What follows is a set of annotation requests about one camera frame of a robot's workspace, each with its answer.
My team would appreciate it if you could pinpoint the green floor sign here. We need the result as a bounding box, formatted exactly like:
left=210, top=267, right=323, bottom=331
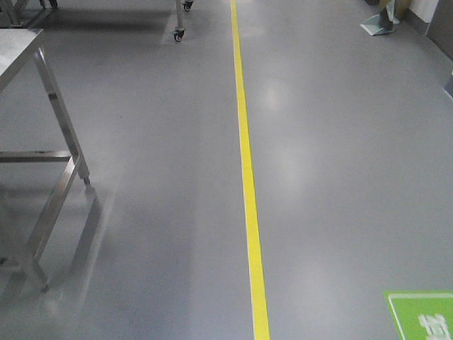
left=384, top=290, right=452, bottom=339

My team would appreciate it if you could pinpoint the green dustpan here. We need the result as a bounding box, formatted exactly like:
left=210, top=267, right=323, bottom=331
left=360, top=0, right=400, bottom=36

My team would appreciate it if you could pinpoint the steel cart with casters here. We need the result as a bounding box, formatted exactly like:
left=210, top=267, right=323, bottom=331
left=1, top=0, right=194, bottom=43

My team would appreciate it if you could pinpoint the stainless steel table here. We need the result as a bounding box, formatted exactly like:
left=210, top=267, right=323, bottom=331
left=0, top=28, right=92, bottom=293

